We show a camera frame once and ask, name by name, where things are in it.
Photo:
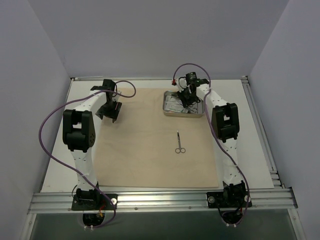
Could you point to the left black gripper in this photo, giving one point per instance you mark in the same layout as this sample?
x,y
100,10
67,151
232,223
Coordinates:
x,y
109,113

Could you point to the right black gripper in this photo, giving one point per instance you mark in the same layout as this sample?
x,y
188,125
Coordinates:
x,y
187,97

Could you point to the stainless steel instrument tray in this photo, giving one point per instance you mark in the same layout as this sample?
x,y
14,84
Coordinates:
x,y
201,109

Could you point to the beige surgical wrap cloth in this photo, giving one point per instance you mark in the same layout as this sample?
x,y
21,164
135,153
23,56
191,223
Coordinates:
x,y
138,149

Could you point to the steel surgical scissors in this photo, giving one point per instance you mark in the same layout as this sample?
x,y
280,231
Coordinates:
x,y
179,149

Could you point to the steel forceps clamp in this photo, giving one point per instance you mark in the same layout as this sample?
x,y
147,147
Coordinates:
x,y
193,108

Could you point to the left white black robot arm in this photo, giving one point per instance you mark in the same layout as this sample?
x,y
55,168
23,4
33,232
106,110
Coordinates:
x,y
79,134

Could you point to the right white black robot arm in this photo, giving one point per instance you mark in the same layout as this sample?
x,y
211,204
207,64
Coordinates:
x,y
223,119

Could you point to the green white suture packet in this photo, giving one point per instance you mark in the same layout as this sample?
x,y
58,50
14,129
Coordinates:
x,y
173,104

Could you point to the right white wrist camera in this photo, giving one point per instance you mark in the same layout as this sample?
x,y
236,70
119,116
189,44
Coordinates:
x,y
179,82

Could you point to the back aluminium rail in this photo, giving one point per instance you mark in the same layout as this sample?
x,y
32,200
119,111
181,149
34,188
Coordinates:
x,y
98,78

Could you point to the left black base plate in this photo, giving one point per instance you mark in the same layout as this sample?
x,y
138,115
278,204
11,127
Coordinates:
x,y
93,202

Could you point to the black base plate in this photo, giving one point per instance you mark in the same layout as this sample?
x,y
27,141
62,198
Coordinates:
x,y
93,202
226,199

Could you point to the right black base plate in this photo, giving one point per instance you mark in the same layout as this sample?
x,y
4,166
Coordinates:
x,y
226,199

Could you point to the front aluminium rail frame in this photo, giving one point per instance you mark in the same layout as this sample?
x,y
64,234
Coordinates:
x,y
163,201

